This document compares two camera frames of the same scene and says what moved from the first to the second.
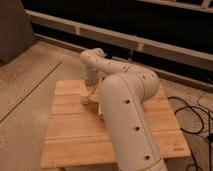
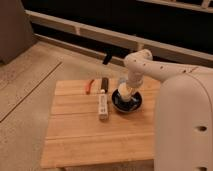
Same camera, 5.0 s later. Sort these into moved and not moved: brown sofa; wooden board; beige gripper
Moved: beige gripper
Not moved: wooden board; brown sofa
